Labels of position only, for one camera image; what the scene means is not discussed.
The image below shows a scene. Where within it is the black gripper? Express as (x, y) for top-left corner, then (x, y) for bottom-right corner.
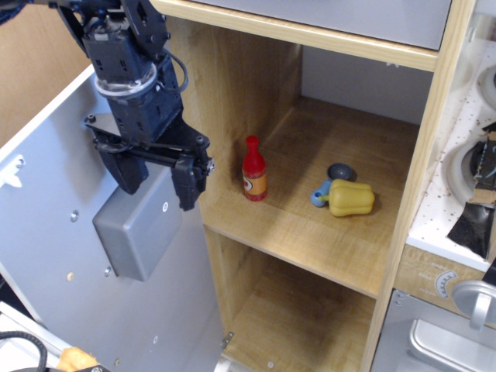
(85, 65), (214, 212)

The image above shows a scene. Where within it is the silver fridge door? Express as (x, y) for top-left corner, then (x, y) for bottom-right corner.
(1, 67), (224, 371)

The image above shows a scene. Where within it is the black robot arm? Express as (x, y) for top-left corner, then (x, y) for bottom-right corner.
(44, 1), (215, 211)

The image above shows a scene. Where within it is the silver dispenser panel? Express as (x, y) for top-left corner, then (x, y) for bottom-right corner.
(93, 164), (182, 282)

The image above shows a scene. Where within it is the red toy sauce bottle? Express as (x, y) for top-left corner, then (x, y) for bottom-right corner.
(242, 136), (267, 202)

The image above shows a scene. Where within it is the blue toy cup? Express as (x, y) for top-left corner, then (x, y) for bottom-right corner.
(310, 178), (332, 208)

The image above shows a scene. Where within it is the yellow toy bell pepper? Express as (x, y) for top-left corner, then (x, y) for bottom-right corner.
(318, 179), (375, 217)

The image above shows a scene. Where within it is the orange tape piece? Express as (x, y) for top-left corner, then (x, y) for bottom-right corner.
(57, 347), (98, 371)

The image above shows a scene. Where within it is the white speckled stove top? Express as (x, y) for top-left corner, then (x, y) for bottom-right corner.
(406, 11), (496, 272)

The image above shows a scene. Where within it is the silver oven door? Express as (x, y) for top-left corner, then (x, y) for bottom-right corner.
(371, 290), (495, 371)

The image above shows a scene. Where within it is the silver upper freezer door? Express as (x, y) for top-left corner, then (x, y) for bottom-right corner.
(206, 0), (451, 50)

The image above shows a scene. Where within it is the silver oven knob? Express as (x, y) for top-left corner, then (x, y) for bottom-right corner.
(452, 281), (495, 332)

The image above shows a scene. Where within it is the wooden toy kitchen frame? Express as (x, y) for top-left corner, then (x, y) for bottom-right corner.
(154, 1), (476, 371)

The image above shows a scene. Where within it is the black braided cable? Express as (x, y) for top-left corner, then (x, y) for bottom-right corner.
(0, 331), (50, 372)

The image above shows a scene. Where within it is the aluminium rail lower left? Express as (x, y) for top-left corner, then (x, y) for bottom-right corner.
(1, 302), (70, 371)

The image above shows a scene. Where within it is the grey stove burner ring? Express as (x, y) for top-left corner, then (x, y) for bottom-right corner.
(445, 139), (496, 206)

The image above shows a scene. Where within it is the upper grey burner ring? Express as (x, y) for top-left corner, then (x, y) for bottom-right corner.
(475, 64), (496, 105)

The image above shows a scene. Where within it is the silver oven door handle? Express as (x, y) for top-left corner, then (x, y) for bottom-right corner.
(408, 319), (495, 371)

